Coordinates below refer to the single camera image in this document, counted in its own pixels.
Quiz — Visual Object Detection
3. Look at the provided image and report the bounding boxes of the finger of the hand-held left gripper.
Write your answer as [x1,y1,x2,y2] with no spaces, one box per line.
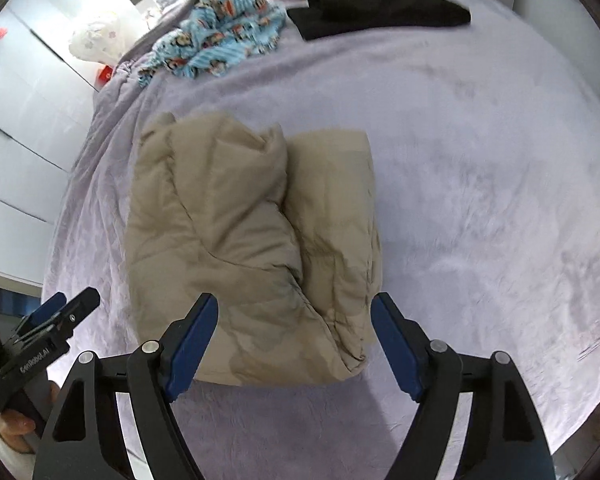
[60,287,101,331]
[12,292,67,343]

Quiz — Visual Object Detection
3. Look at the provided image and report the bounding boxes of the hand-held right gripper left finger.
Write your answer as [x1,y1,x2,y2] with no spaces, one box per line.
[32,294,217,480]

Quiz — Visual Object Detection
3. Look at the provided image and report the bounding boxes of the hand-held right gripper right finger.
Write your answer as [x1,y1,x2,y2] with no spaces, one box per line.
[372,292,557,480]

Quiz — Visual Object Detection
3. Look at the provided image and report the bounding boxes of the beige puffer jacket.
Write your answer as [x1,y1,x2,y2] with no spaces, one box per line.
[125,112,383,388]

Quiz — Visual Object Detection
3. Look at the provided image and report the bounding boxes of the person's left hand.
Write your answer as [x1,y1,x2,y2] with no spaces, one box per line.
[0,409,37,455]

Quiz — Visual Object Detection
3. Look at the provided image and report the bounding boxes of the lavender plush blanket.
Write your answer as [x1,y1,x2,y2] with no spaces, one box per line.
[42,0,600,480]

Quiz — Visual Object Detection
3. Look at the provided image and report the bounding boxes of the white wardrobe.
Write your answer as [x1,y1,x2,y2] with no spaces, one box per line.
[0,0,146,286]

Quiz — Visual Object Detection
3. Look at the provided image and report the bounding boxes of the white flowered plush bag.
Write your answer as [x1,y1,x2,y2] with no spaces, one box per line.
[69,15,131,68]

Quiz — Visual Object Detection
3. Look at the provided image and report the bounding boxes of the blue monkey-print cloth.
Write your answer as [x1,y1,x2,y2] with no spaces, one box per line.
[137,0,287,90]

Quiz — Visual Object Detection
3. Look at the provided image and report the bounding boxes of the black folded garment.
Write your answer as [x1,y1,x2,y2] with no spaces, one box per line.
[286,0,472,42]

